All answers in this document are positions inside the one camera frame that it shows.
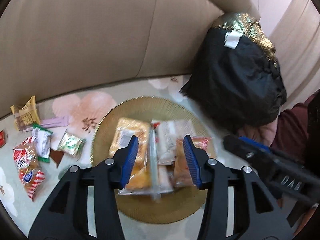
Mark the red white striped bread bag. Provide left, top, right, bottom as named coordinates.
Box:
left=12, top=137, right=46, bottom=202

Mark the pink cloth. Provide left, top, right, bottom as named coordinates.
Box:
left=237, top=119, right=278, bottom=146

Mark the beige sofa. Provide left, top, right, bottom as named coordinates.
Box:
left=0, top=0, right=260, bottom=120

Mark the clear cookie packet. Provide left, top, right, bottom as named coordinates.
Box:
left=117, top=123, right=176, bottom=203

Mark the green white snack packet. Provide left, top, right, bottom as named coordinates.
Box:
left=31, top=123, right=53, bottom=165

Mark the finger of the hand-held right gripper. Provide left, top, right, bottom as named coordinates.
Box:
left=223, top=134, right=275, bottom=171

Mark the brown wrapper piece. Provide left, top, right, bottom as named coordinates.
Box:
left=49, top=149, right=66, bottom=168

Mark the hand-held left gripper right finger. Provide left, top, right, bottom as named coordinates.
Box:
left=183, top=134, right=293, bottom=240

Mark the gold ribbed plate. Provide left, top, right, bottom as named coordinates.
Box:
left=89, top=96, right=218, bottom=225

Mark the maroon cloth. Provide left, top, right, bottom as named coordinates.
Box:
left=271, top=90, right=320, bottom=166

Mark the yellow bread packet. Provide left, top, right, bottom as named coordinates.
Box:
left=108, top=117, right=151, bottom=191

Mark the small green snack packet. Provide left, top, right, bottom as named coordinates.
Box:
left=56, top=129, right=87, bottom=158

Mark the black plastic bag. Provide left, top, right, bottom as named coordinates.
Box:
left=179, top=12, right=287, bottom=133

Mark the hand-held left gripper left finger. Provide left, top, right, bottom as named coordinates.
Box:
left=28, top=135, right=139, bottom=240

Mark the yellow square pastry packet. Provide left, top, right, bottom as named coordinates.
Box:
left=10, top=96, right=41, bottom=132

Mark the orange cake packet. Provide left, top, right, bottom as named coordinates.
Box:
left=172, top=137, right=213, bottom=188

